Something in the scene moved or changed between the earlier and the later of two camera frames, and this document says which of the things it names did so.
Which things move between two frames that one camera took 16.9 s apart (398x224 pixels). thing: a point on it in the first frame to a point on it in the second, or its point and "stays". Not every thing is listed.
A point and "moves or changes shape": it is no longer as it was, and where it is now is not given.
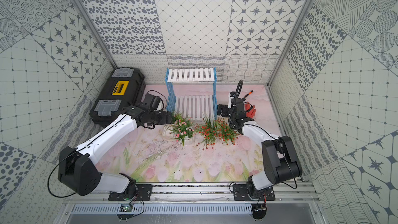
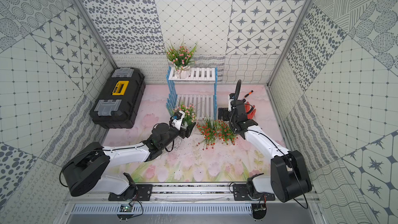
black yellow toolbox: x=124 y=87 stays
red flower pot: x=210 y=132 stays
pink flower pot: x=181 y=130 moves or changes shape
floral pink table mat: x=150 y=155 stays
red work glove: x=251 y=113 stays
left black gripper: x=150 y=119 to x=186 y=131
